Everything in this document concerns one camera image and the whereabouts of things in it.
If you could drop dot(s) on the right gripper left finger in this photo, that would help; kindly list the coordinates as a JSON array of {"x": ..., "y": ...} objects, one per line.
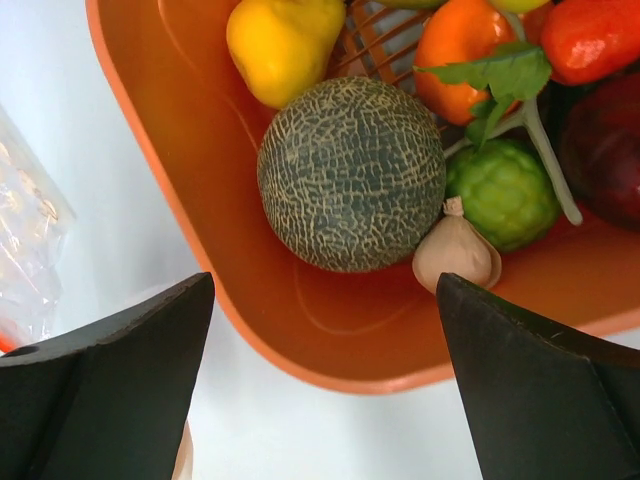
[{"x": 108, "y": 400}]

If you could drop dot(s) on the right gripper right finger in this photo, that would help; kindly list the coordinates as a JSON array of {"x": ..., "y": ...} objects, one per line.
[{"x": 542, "y": 399}]

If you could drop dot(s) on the beige garlic bulb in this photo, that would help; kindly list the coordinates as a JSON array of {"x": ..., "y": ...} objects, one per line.
[{"x": 455, "y": 246}]

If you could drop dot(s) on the orange plastic bin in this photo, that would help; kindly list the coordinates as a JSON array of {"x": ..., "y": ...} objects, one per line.
[{"x": 199, "y": 127}]

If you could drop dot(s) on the pile of clear bags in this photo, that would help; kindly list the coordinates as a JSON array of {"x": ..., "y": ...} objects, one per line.
[{"x": 35, "y": 219}]

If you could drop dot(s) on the green custard apple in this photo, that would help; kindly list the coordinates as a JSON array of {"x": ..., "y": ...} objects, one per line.
[{"x": 506, "y": 193}]

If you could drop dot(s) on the dark purple eggplant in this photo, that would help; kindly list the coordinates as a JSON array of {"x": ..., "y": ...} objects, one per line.
[{"x": 599, "y": 151}]

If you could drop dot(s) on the green netted melon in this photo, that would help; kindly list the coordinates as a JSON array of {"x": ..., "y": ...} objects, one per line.
[{"x": 351, "y": 174}]

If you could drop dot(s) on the orange persimmon with leaves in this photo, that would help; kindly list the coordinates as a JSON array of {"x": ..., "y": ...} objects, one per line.
[{"x": 477, "y": 67}]

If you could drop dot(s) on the red bell pepper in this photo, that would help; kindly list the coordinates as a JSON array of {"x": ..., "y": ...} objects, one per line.
[{"x": 586, "y": 41}]

